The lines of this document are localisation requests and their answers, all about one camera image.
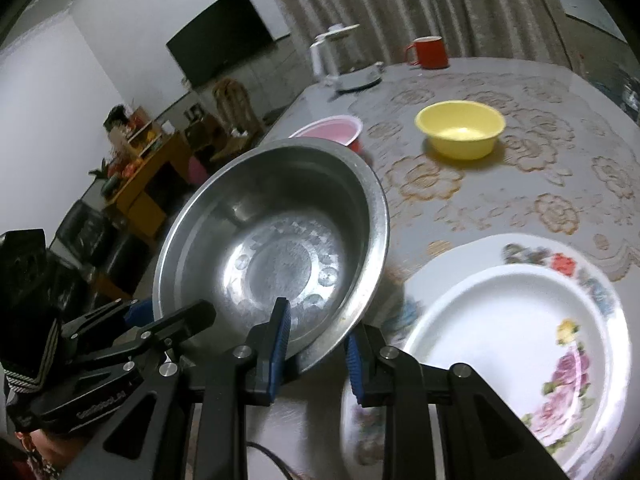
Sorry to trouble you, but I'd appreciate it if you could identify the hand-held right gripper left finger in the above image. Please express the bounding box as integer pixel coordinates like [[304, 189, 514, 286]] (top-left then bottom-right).
[[62, 297, 292, 480]]

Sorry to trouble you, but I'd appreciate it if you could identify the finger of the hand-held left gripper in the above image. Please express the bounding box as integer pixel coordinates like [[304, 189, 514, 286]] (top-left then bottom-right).
[[60, 299, 156, 356], [112, 301, 217, 376]]

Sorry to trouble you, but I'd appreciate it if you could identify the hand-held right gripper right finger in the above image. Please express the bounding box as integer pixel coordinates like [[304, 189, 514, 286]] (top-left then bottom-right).
[[344, 324, 583, 480]]

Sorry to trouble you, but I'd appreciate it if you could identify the stainless steel bowl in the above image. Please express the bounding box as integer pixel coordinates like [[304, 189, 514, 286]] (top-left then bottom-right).
[[152, 138, 391, 373]]

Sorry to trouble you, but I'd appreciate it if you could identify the white pink-flower deep plate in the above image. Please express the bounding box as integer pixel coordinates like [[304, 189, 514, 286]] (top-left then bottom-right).
[[402, 264, 618, 480]]

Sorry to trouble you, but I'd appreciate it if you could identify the large white printed plate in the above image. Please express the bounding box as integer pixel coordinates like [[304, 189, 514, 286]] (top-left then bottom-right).
[[340, 234, 632, 480]]

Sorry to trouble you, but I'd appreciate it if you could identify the red bowl pink inside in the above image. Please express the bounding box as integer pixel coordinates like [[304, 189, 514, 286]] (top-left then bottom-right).
[[289, 115, 364, 153]]

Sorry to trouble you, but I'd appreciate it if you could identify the yellow plastic bowl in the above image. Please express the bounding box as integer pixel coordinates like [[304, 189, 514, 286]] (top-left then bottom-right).
[[414, 100, 506, 161]]

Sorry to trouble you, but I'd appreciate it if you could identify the black leather sofa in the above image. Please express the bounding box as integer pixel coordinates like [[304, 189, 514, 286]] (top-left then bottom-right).
[[50, 200, 151, 301]]

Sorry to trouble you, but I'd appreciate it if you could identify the wooden cabinet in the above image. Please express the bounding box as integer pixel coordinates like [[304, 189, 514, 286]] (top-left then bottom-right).
[[102, 130, 193, 238]]

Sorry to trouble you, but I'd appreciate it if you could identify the pink bin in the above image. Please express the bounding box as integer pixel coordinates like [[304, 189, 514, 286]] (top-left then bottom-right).
[[187, 155, 208, 186]]

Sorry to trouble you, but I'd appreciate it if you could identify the carved wooden chair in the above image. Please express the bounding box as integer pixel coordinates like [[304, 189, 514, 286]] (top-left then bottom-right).
[[212, 77, 263, 161]]

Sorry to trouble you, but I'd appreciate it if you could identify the white electric kettle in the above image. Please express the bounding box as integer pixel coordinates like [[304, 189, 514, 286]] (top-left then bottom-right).
[[309, 23, 387, 93]]

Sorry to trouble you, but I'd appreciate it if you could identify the red mug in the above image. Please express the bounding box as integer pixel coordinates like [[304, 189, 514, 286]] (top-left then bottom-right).
[[404, 36, 449, 69]]

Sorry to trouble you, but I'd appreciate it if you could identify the black cable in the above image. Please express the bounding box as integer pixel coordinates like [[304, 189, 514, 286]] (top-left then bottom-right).
[[245, 442, 301, 480]]

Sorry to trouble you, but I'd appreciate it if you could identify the black wall television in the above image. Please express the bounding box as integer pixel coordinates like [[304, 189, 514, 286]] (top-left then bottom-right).
[[165, 0, 275, 88]]

